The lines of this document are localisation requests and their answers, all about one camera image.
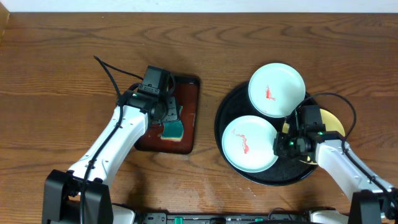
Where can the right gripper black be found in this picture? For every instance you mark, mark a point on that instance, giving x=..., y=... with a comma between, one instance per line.
x=278, y=147

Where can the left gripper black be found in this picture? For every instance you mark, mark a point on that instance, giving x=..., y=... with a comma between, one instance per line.
x=174, y=107

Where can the green yellow sponge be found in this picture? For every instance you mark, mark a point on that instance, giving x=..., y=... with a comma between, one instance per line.
x=173, y=131

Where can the yellow plate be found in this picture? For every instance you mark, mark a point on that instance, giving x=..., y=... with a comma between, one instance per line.
x=331, y=122

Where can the light blue plate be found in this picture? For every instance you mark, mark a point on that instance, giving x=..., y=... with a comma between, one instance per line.
x=247, y=143
x=276, y=89

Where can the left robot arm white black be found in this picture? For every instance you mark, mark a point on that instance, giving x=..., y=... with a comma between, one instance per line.
x=81, y=194

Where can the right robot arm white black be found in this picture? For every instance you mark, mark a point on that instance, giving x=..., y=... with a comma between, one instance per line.
x=372, y=198

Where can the black rectangular water tray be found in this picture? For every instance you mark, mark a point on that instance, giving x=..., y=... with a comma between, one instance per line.
x=187, y=92

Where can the round black tray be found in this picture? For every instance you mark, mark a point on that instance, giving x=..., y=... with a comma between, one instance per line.
x=284, y=171

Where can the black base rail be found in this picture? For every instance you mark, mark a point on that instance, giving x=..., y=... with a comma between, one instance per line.
x=165, y=218

